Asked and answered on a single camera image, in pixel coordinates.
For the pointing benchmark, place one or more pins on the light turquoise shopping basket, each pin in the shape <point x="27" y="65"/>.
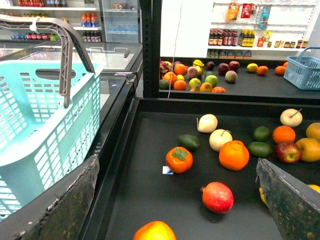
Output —
<point x="41" y="141"/>

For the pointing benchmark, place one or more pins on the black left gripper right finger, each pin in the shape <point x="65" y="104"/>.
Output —
<point x="293" y="205"/>

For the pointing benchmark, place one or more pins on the dark green avocado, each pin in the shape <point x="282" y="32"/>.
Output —
<point x="189" y="142"/>

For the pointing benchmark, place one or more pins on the grey basket handle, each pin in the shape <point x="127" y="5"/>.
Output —
<point x="70" y="39"/>

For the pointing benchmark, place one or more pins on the yellow lemon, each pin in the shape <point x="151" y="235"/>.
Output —
<point x="313" y="186"/>

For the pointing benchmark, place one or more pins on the red pomegranate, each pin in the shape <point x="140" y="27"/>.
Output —
<point x="217" y="197"/>

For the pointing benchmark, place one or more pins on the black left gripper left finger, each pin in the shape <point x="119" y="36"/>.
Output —
<point x="59" y="212"/>

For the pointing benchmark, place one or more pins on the green lime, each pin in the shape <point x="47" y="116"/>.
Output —
<point x="261" y="134"/>

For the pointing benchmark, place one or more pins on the glass top freezer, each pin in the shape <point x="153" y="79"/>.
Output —
<point x="110" y="57"/>

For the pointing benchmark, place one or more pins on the small blue basket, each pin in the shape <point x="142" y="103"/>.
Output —
<point x="303" y="71"/>

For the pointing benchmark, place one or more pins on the green avocado middle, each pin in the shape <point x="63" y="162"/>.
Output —
<point x="259" y="149"/>

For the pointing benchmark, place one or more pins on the yellow orange pear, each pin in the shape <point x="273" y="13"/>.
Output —
<point x="310" y="149"/>

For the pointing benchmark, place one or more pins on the large orange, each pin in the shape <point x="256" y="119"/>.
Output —
<point x="234" y="155"/>

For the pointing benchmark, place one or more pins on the cream pear left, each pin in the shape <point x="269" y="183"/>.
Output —
<point x="207" y="123"/>

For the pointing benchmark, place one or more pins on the red apple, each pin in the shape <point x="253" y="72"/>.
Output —
<point x="288" y="152"/>

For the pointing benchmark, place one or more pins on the white wall goods shelf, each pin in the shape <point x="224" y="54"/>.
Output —
<point x="260" y="29"/>

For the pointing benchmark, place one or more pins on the small white label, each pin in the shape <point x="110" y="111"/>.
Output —
<point x="167" y="170"/>

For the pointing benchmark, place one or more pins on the orange yellow mango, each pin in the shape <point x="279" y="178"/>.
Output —
<point x="155" y="230"/>

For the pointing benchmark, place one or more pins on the cream pear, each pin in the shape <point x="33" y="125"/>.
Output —
<point x="207" y="123"/>
<point x="291" y="117"/>
<point x="218" y="138"/>

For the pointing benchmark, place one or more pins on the cream pear front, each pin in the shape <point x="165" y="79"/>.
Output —
<point x="218" y="138"/>

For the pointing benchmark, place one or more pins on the orange persimmon with leaf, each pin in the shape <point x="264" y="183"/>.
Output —
<point x="179" y="159"/>

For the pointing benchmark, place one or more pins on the yellow fruit far right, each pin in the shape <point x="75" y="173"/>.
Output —
<point x="313" y="131"/>

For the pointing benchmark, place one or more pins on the small orange tangerine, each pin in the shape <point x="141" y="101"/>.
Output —
<point x="283" y="133"/>

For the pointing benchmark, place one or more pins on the cream pear right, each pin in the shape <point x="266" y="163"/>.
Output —
<point x="291" y="117"/>

